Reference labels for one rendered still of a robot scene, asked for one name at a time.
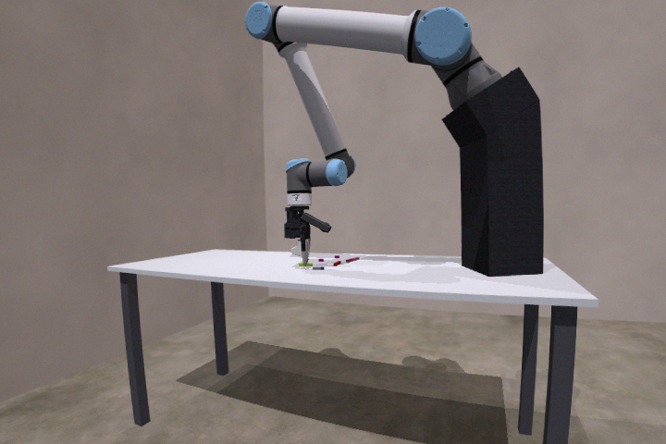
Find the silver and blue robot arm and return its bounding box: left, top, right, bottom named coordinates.
left=245, top=2, right=502, bottom=206

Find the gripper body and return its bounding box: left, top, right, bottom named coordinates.
left=284, top=206, right=311, bottom=239

